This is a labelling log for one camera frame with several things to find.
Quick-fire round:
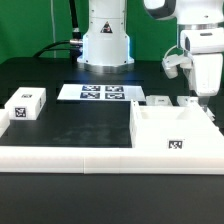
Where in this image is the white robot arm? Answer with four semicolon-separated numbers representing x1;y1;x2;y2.
78;0;224;107

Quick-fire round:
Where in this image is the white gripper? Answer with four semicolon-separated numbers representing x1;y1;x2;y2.
180;27;224;112

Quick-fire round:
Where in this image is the white U-shaped fence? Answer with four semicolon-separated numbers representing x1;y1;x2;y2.
0;108;224;175

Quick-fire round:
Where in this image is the white cabinet body box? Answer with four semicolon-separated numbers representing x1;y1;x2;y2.
129;101;224;151

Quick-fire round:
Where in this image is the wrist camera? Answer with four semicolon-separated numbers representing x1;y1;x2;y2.
162;54;181;79

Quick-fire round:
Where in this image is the black cable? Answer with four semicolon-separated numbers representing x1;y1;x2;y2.
32;0;83;58

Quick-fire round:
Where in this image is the white cable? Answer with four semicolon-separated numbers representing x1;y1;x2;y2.
49;0;56;58

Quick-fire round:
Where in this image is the white cabinet top box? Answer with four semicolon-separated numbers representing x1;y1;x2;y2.
5;87;46;120

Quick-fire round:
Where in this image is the white cabinet door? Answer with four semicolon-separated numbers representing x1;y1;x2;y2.
177;96;199;107
146;95;172;106

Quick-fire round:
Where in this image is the white marker sheet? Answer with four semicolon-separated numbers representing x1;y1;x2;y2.
58;84;146;102

